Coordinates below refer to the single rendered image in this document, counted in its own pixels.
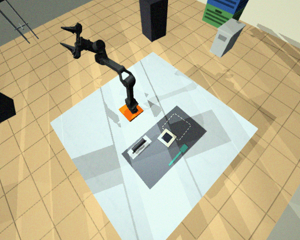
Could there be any teal small trowel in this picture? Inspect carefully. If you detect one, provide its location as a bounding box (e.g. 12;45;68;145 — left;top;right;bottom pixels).
169;144;188;166

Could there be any cream square tile with dark blue center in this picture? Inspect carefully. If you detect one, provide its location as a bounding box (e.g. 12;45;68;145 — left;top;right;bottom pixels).
157;129;177;147

